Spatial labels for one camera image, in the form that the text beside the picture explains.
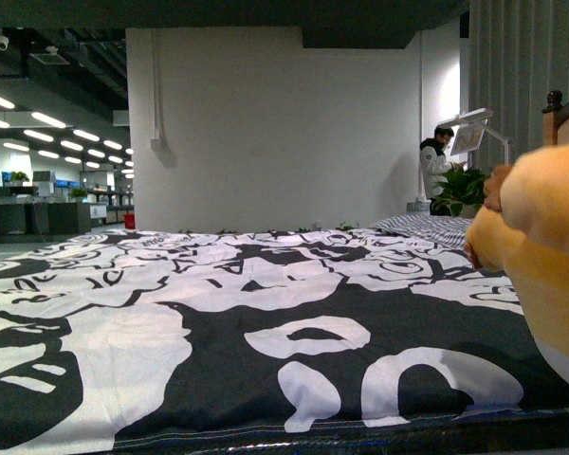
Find person in dark jacket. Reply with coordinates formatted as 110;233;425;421
419;127;463;216

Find striped pillow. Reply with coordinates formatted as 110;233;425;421
369;214;473;237

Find white security camera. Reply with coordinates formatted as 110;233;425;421
0;29;9;51

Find black and white patterned bedsheet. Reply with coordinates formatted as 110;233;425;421
0;229;569;454

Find white desk lamp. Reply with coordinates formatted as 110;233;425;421
437;107;513;164

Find wooden headboard with knob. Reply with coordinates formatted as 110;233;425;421
542;90;569;146

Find green potted plant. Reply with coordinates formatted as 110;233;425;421
434;168;487;216

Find orange plush dinosaur toy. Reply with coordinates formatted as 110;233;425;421
465;144;569;384

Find red bucket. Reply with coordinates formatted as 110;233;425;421
123;213;136;229

